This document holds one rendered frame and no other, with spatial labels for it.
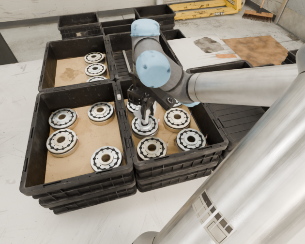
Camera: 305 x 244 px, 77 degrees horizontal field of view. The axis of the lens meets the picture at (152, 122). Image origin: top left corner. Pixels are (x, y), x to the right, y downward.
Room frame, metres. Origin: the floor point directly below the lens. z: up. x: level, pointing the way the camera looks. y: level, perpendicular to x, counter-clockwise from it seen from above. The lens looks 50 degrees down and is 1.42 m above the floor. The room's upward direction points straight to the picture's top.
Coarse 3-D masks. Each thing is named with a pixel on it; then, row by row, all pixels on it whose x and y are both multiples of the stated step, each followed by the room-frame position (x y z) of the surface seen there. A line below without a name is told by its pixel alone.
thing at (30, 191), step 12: (96, 84) 0.60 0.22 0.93; (108, 84) 0.60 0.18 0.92; (36, 96) 0.53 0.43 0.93; (36, 108) 0.47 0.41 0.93; (120, 108) 0.47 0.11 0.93; (36, 120) 0.41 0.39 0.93; (120, 120) 0.41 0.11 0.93; (24, 168) 0.24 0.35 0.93; (108, 168) 0.24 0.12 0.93; (120, 168) 0.24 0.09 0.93; (132, 168) 0.25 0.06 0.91; (24, 180) 0.20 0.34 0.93; (60, 180) 0.20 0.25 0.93; (72, 180) 0.20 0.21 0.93; (84, 180) 0.21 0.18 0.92; (96, 180) 0.21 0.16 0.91; (24, 192) 0.17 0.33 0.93; (36, 192) 0.17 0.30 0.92
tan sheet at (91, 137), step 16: (80, 112) 0.54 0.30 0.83; (80, 128) 0.45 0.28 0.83; (96, 128) 0.45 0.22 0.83; (112, 128) 0.45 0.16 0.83; (80, 144) 0.38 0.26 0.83; (96, 144) 0.38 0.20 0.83; (112, 144) 0.38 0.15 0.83; (48, 160) 0.31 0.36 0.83; (64, 160) 0.31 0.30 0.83; (80, 160) 0.31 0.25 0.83; (48, 176) 0.26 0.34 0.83; (64, 176) 0.26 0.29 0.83
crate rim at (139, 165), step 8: (120, 80) 0.62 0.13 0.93; (128, 80) 0.63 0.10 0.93; (120, 88) 0.57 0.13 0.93; (208, 112) 0.45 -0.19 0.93; (128, 120) 0.41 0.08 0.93; (128, 128) 0.38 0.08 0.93; (216, 128) 0.38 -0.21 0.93; (128, 136) 0.35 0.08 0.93; (224, 136) 0.35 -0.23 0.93; (216, 144) 0.32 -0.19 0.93; (224, 144) 0.32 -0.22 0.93; (184, 152) 0.29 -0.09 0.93; (192, 152) 0.29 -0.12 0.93; (200, 152) 0.29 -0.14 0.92; (208, 152) 0.30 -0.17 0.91; (136, 160) 0.26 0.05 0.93; (144, 160) 0.26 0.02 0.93; (152, 160) 0.26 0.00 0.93; (160, 160) 0.26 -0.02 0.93; (168, 160) 0.27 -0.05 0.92; (176, 160) 0.27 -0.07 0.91; (136, 168) 0.25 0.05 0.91; (144, 168) 0.25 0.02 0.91
